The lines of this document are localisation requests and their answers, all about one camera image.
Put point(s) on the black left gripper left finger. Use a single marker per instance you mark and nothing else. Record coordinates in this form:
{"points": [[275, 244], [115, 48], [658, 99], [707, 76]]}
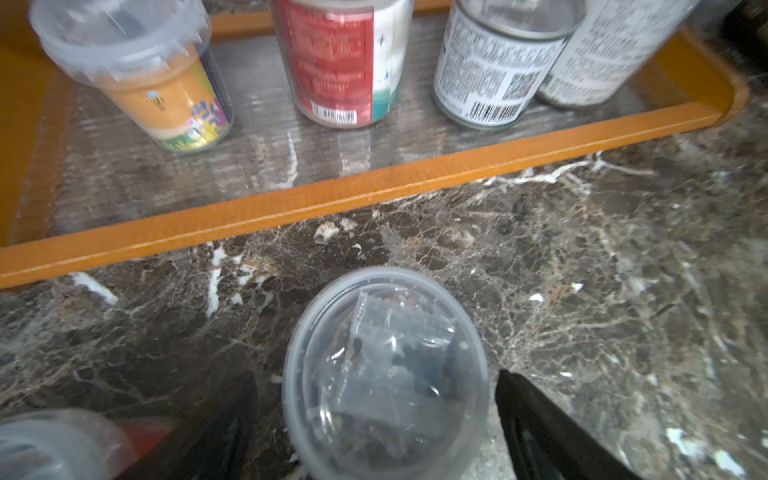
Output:
{"points": [[212, 443]]}

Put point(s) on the clear seed jar dark contents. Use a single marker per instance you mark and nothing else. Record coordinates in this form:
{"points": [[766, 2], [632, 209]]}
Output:
{"points": [[76, 444]]}

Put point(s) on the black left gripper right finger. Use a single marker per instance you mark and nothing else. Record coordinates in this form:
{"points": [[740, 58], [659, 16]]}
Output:
{"points": [[544, 442]]}

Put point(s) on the orange wooden three-tier shelf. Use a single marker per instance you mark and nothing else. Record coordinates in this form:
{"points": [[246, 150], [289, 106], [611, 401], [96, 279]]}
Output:
{"points": [[695, 88]]}

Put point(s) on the red white labelled jar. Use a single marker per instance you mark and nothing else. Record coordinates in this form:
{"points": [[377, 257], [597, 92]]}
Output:
{"points": [[344, 59]]}

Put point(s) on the small metal pull-tab can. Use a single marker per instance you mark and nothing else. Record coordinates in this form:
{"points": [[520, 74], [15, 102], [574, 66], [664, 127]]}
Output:
{"points": [[496, 54]]}

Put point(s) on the small seed jar orange label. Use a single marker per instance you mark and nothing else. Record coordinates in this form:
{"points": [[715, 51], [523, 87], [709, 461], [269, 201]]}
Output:
{"points": [[150, 58]]}

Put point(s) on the clear seed jar orange contents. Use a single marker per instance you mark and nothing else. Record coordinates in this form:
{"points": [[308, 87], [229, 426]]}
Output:
{"points": [[385, 377]]}

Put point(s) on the large white labelled jar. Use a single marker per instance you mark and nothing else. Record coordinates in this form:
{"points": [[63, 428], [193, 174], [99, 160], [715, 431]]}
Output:
{"points": [[616, 38]]}

